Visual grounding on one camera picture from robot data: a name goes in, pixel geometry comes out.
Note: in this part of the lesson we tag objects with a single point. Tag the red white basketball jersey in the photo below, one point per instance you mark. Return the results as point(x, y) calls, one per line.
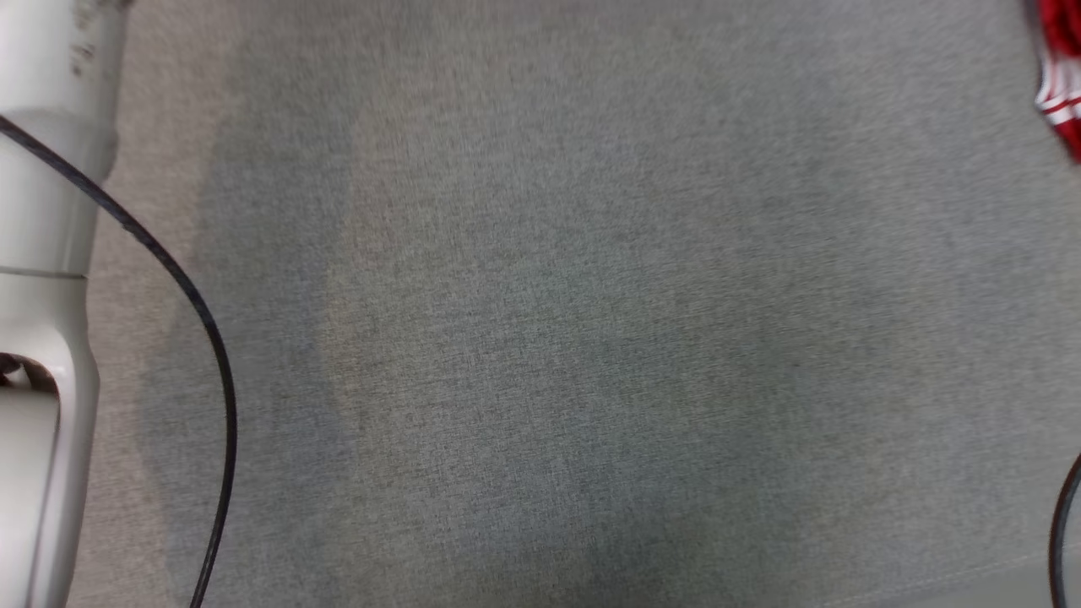
point(1066, 67)

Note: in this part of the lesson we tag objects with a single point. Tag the white grey robot left arm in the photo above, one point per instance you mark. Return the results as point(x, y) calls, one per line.
point(42, 211)

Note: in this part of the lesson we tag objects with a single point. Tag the grey fabric sofa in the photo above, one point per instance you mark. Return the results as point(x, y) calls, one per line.
point(549, 338)

